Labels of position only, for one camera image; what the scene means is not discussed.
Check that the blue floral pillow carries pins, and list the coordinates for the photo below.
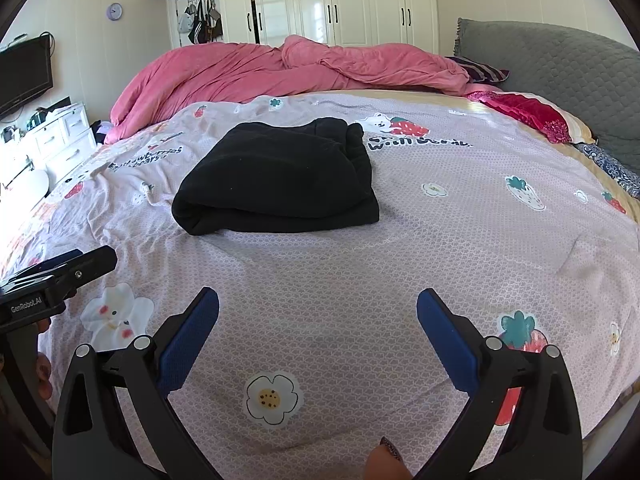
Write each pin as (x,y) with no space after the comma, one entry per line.
(612,167)

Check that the purple wall clock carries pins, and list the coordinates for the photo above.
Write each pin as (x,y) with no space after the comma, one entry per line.
(114,11)

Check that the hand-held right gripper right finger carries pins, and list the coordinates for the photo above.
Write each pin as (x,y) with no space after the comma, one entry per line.
(445,340)

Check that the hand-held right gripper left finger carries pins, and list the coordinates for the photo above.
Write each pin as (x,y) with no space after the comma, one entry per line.
(190,340)

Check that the black sweater with orange cuffs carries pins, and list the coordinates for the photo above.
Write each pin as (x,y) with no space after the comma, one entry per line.
(280,180)

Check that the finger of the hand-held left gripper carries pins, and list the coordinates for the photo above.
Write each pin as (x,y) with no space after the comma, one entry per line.
(85,270)

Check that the person's left hand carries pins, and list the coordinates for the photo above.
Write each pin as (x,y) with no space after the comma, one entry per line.
(44,370)

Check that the white oval object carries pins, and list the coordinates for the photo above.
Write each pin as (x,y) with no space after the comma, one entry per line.
(25,187)

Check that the strawberry print bed sheet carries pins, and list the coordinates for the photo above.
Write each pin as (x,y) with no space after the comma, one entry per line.
(400,240)

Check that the dark clothes pile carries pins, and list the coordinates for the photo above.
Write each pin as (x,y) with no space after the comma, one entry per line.
(105,132)

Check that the purple striped pillow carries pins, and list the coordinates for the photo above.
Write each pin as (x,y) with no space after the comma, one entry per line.
(482,70)

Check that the black television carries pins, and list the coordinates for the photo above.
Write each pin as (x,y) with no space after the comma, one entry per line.
(22,75)

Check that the hanging bags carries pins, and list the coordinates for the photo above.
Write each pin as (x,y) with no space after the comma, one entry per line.
(200,22)

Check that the red sequin pillow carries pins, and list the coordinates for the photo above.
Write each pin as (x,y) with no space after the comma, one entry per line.
(530,110)

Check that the white wardrobe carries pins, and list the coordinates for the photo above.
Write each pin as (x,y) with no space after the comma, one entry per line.
(310,0)

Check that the pink duvet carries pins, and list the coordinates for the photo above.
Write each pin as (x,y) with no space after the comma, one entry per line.
(225,70)

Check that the grey quilted headboard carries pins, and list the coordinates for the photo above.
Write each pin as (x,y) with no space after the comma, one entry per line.
(560,70)

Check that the person's right hand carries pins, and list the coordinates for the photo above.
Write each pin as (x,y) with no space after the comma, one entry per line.
(387,460)

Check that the white chest of drawers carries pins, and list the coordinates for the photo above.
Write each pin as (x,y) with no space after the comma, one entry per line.
(60,145)

